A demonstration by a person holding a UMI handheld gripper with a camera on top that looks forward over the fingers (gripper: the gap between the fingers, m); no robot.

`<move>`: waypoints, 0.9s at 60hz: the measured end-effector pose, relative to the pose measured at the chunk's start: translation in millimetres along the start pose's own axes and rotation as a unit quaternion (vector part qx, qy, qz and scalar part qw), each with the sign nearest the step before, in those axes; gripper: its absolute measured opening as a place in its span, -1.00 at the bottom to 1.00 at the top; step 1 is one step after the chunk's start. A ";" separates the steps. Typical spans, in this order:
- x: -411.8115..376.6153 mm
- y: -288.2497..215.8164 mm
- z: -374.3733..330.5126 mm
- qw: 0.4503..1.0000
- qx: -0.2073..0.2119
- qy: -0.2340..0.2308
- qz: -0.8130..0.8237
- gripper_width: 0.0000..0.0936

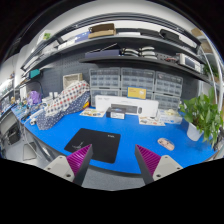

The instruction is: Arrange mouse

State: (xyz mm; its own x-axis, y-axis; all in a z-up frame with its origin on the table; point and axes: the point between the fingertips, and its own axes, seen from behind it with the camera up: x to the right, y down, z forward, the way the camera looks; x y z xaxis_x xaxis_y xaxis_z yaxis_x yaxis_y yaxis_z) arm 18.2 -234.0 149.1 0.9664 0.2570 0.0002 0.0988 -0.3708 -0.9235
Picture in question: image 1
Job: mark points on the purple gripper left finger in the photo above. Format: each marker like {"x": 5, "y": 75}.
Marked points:
{"x": 73, "y": 167}

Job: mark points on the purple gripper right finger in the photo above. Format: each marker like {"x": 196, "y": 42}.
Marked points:
{"x": 154, "y": 167}

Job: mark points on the black mouse pad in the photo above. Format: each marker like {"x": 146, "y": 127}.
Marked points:
{"x": 105, "y": 145}

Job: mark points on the leaflet right on table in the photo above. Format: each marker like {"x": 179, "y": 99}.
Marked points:
{"x": 150, "y": 121}

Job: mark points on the leaflet on table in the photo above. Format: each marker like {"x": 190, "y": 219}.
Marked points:
{"x": 92, "y": 113}
{"x": 150, "y": 121}

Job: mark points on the leaflet left on table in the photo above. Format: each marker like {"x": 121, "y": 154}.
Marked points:
{"x": 92, "y": 113}

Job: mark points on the white keyboard box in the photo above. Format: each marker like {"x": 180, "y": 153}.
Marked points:
{"x": 132, "y": 106}

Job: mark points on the small black box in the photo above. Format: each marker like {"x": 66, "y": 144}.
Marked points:
{"x": 115, "y": 112}

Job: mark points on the patterned cloth bundle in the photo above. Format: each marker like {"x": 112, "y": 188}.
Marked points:
{"x": 72, "y": 99}

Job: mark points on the yellow label box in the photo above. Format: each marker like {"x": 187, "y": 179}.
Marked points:
{"x": 135, "y": 92}

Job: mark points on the green potted plant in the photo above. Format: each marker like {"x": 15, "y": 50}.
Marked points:
{"x": 203, "y": 113}

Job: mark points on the grey drawer organizer cabinets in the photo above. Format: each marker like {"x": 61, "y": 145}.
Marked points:
{"x": 114, "y": 81}

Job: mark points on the purple bag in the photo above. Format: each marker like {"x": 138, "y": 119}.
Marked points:
{"x": 34, "y": 98}

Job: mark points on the cardboard box on shelf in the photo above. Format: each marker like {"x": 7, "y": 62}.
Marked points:
{"x": 102, "y": 30}

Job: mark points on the black wall shelf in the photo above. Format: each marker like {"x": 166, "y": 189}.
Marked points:
{"x": 162, "y": 48}

